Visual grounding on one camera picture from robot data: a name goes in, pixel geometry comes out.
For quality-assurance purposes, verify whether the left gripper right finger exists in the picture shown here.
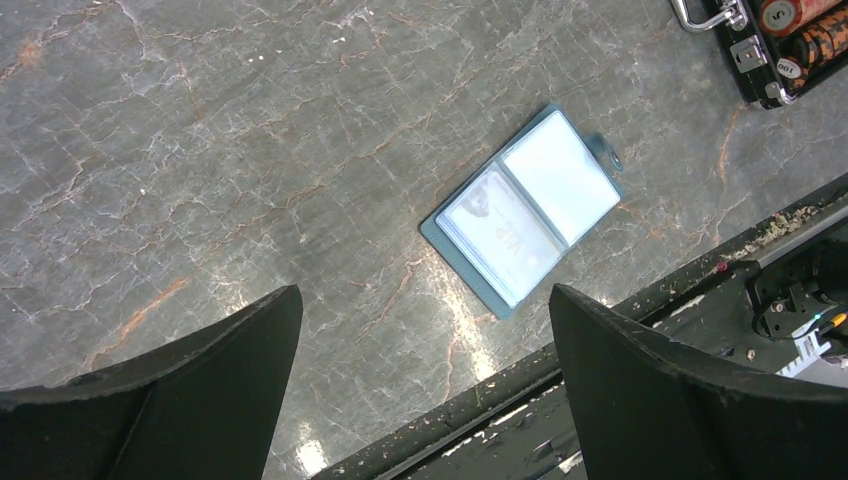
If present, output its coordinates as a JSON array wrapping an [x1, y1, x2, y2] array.
[[549, 284, 847, 479]]

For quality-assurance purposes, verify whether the black poker chip case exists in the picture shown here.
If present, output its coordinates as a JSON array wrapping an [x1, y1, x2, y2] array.
[[671, 0, 847, 110]]

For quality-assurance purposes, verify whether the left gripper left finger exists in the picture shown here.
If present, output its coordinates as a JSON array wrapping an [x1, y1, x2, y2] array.
[[1, 285, 303, 479]]

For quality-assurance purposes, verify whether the blue card holder wallet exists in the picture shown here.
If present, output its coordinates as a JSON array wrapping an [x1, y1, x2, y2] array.
[[419, 104, 623, 320]]

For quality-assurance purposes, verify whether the orange green chip row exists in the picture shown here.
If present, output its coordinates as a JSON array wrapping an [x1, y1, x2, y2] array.
[[758, 0, 847, 38]]

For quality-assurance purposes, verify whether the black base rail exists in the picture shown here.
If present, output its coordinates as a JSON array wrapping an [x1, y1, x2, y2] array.
[[322, 177, 847, 479]]

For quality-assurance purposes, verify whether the orange brown chip row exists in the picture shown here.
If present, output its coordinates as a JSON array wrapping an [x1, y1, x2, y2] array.
[[777, 3, 847, 95]]

